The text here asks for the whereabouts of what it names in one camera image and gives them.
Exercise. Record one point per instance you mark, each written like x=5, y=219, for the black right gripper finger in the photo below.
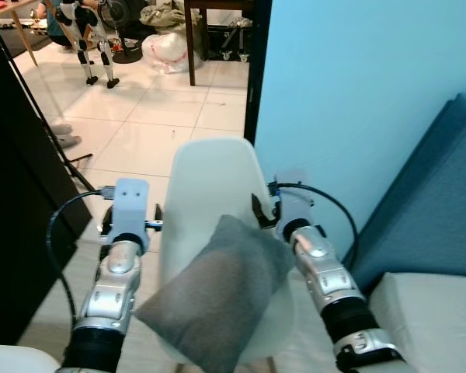
x=259, y=214

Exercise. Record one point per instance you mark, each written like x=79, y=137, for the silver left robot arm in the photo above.
x=113, y=287

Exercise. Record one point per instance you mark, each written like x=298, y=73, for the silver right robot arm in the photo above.
x=326, y=276

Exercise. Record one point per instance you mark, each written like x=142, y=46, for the white plastic chair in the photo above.
x=210, y=179

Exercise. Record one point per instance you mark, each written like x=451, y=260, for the grey fabric pillow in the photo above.
x=210, y=303

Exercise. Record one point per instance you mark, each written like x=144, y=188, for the black cabinet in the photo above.
x=15, y=194

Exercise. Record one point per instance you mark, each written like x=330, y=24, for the black standing fan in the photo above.
x=128, y=54

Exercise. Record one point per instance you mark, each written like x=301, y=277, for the black tripod pole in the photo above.
x=39, y=101

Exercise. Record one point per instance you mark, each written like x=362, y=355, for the white plastic bag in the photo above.
x=167, y=50

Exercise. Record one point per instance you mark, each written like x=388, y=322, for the black wheeled stand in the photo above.
x=234, y=43

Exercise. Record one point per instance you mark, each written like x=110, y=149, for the dark wooden table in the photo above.
x=189, y=47

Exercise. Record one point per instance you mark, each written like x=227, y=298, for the olive cloth bundle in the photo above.
x=163, y=17

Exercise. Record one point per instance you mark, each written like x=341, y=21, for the white rounded seat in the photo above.
x=15, y=361

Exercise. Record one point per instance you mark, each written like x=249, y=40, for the silver black humanoid robot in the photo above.
x=85, y=23

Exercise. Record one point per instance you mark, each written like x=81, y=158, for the person in teal shirt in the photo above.
x=54, y=27

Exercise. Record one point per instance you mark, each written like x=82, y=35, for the light wooden leg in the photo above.
x=23, y=39

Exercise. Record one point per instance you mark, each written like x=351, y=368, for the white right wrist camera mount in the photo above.
x=295, y=203

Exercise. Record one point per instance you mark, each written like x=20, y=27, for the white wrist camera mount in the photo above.
x=295, y=203
x=130, y=203

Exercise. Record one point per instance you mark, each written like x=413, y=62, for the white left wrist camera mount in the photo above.
x=130, y=203

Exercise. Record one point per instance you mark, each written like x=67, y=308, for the black door frame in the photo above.
x=260, y=62

